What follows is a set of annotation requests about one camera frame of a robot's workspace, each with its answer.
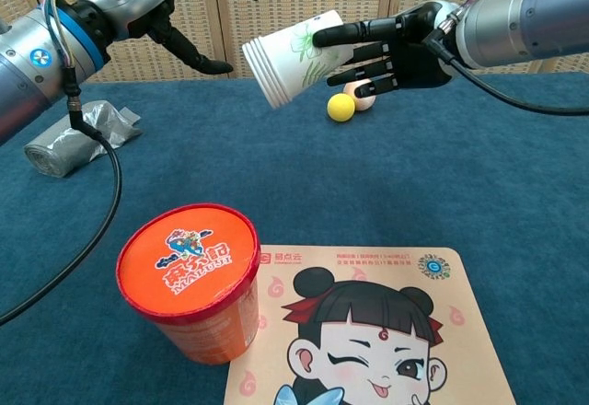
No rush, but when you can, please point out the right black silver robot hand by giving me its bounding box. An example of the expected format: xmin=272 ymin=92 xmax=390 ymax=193
xmin=312 ymin=1 xmax=461 ymax=99

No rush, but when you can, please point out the white paper cup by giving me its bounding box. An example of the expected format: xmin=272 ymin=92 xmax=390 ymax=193
xmin=241 ymin=8 xmax=355 ymax=110

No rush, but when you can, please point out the peach-coloured ball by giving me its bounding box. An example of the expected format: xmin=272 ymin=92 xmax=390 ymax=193
xmin=343 ymin=78 xmax=376 ymax=111

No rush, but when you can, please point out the yellow ball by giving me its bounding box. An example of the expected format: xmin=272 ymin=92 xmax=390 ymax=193
xmin=327 ymin=93 xmax=357 ymax=123

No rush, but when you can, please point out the blue carpet table cloth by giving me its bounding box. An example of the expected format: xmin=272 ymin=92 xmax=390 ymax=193
xmin=0 ymin=71 xmax=589 ymax=405

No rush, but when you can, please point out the grey plastic bag roll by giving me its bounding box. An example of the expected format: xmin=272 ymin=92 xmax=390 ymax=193
xmin=23 ymin=99 xmax=144 ymax=179

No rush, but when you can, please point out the cartoon girl mouse pad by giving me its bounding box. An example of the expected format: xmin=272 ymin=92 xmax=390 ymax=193
xmin=223 ymin=244 xmax=517 ymax=405

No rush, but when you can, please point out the orange snack tub red rim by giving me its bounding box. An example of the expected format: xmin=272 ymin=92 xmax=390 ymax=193
xmin=115 ymin=202 xmax=261 ymax=366

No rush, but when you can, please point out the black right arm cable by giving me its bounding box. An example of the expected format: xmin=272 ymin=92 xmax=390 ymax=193
xmin=423 ymin=29 xmax=589 ymax=117

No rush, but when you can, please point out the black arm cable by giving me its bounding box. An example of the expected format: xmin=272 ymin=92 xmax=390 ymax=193
xmin=0 ymin=64 xmax=123 ymax=328
xmin=423 ymin=29 xmax=589 ymax=117

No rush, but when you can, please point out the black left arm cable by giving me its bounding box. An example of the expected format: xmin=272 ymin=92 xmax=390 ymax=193
xmin=0 ymin=64 xmax=123 ymax=328

